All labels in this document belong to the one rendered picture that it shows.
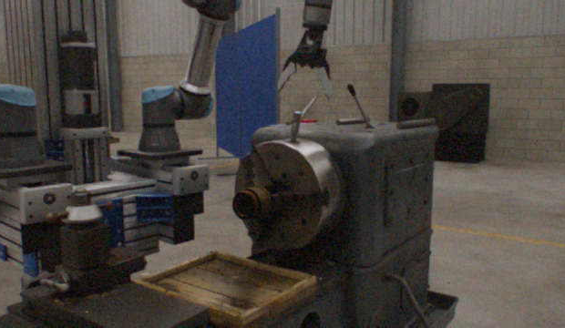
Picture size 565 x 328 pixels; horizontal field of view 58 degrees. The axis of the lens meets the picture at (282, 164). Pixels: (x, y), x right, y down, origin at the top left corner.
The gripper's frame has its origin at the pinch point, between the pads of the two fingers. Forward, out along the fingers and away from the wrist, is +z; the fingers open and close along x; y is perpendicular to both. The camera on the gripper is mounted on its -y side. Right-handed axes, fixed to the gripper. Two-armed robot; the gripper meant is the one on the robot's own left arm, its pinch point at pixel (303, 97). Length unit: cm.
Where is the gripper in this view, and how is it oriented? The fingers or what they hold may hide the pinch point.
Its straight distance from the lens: 145.0
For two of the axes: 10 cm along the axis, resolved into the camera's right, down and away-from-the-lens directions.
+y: 2.6, -2.0, 9.4
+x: -9.6, -1.9, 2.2
